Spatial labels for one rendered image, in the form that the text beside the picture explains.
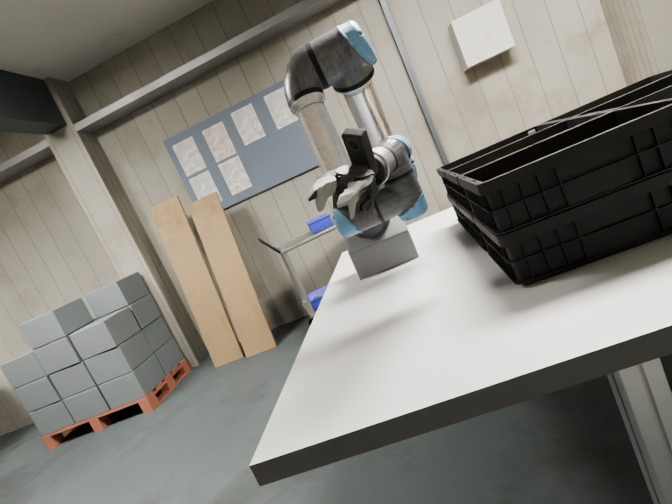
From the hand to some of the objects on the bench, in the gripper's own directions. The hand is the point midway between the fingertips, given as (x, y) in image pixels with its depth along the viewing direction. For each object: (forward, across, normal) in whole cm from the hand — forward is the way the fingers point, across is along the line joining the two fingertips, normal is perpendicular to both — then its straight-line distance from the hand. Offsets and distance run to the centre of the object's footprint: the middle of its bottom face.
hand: (325, 196), depth 78 cm
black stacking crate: (-38, -45, -18) cm, 62 cm away
